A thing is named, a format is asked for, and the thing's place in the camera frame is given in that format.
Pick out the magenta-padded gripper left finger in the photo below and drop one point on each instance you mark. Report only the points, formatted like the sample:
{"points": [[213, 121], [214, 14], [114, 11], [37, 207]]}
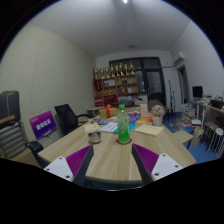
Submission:
{"points": [[59, 166]]}

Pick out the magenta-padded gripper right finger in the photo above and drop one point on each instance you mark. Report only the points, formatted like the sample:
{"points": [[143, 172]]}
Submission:
{"points": [[165, 165]]}

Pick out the green drink bottle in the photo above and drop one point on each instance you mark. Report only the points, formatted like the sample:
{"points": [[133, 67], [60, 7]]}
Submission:
{"points": [[123, 128]]}

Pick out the light wooden side table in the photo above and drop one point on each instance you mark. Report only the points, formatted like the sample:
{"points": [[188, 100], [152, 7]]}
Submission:
{"points": [[182, 136]]}

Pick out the flat round red coaster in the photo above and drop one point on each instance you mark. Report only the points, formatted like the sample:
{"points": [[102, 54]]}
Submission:
{"points": [[131, 141]]}

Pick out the brown paper bag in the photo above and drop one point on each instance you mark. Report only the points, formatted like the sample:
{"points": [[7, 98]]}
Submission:
{"points": [[197, 136]]}

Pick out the purple sign board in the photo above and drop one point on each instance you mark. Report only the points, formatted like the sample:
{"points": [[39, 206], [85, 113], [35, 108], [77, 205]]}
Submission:
{"points": [[42, 125]]}

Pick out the small steel cup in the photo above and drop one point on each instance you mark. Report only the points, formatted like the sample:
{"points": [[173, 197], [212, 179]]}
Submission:
{"points": [[94, 137]]}

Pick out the red and yellow book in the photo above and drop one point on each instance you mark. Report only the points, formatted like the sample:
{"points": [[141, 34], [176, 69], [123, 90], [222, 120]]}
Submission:
{"points": [[144, 120]]}

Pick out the cream book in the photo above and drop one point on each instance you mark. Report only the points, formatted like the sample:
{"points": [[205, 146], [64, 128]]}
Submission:
{"points": [[90, 127]]}

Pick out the pink flowers in white pot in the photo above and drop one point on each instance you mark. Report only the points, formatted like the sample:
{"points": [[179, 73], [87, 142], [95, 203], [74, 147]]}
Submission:
{"points": [[157, 113]]}

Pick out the striped cushion wooden chair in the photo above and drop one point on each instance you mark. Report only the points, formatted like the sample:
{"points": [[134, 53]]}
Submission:
{"points": [[11, 140]]}

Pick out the blue patterned booklet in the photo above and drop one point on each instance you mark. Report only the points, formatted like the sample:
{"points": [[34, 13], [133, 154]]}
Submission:
{"points": [[95, 121]]}

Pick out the orange standing card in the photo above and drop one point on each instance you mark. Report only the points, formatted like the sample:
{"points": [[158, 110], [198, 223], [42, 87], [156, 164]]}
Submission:
{"points": [[143, 110]]}

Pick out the grey armchair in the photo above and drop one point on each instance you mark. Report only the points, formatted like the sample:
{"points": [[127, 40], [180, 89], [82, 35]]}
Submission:
{"points": [[158, 104]]}

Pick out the white round stool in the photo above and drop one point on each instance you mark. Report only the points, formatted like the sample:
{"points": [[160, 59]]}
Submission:
{"points": [[218, 132]]}

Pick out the white booklet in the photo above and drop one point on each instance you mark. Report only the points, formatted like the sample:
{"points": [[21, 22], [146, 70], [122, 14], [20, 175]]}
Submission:
{"points": [[108, 126]]}

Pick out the yellow gift box red ribbon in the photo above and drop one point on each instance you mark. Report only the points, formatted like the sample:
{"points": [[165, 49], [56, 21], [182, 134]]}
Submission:
{"points": [[107, 112]]}

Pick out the cluttered white side desk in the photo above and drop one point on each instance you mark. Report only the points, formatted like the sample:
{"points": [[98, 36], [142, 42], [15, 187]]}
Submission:
{"points": [[213, 108]]}

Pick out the black case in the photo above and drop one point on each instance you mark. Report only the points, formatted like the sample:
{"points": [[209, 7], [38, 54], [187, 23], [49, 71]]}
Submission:
{"points": [[9, 106]]}

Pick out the computer monitor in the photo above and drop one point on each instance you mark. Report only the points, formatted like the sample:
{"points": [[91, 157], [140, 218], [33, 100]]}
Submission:
{"points": [[197, 92]]}

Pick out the dark framed glass door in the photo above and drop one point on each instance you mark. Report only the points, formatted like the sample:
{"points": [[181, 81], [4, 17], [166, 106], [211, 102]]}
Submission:
{"points": [[153, 81]]}

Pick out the wooden shelf unit with trophies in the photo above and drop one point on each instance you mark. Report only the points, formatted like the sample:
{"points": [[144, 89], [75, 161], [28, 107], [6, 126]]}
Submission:
{"points": [[115, 86]]}

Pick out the ceiling tube light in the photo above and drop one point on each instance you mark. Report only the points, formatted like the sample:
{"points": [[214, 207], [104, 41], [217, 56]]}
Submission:
{"points": [[125, 1]]}

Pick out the white wall air conditioner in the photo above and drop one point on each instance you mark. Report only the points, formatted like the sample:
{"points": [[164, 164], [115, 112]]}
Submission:
{"points": [[178, 57]]}

